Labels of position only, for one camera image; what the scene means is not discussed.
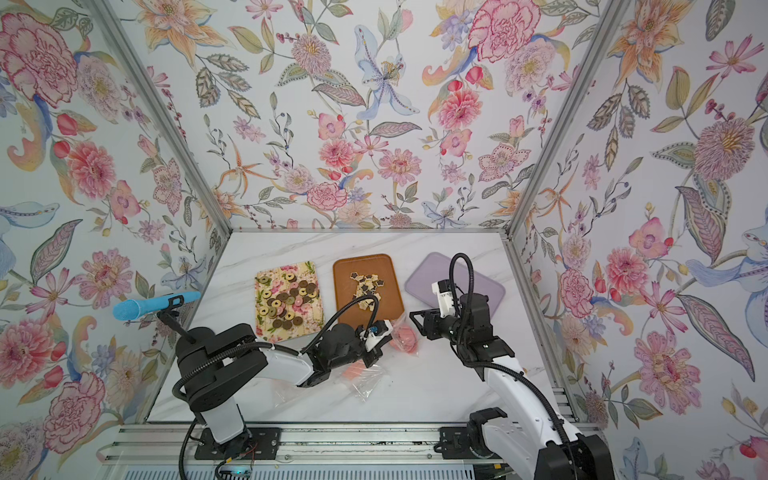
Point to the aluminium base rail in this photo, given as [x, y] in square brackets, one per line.
[299, 443]

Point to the blue microphone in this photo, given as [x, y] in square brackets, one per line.
[132, 310]

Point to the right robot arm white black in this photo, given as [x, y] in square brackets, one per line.
[525, 431]

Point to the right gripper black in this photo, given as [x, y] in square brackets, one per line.
[434, 323]

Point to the lilac plastic tray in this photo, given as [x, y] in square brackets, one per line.
[434, 268]

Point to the ziploc bag beige cookies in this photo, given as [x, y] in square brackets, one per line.
[362, 380]

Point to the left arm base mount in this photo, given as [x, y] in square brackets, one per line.
[252, 444]

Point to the floral yellow tray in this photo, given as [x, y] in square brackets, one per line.
[288, 300]

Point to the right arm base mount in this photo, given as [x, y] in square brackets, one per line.
[467, 442]

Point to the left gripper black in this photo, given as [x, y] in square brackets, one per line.
[374, 352]

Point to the black microphone stand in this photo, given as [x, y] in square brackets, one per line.
[169, 315]

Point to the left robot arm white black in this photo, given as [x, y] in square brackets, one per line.
[214, 367]

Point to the ziploc bag pink cookies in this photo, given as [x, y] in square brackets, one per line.
[404, 338]

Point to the brown wooden tray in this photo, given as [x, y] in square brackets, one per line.
[390, 305]

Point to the poured star cookies pile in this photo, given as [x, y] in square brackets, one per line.
[367, 285]

